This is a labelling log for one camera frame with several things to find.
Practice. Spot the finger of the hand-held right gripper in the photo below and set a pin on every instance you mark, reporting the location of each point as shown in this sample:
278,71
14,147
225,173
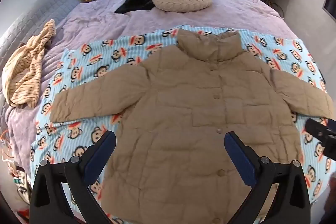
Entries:
313,127

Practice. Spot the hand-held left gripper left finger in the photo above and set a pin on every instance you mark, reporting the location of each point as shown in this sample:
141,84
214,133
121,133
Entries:
98,161

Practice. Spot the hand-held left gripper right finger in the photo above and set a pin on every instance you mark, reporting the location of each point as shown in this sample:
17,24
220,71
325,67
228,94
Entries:
241,161

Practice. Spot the tan puffer jacket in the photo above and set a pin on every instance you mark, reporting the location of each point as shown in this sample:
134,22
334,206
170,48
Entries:
183,108

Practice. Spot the monkey print striped blanket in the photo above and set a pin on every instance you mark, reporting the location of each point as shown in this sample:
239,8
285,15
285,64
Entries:
86,56

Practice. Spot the yellow striped garment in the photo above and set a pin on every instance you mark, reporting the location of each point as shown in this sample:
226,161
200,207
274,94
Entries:
26,74

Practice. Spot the purple bed cover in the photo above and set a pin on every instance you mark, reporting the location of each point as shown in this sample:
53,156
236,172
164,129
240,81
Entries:
105,11

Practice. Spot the grey quilted headboard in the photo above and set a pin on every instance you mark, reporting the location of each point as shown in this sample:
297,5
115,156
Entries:
39,8

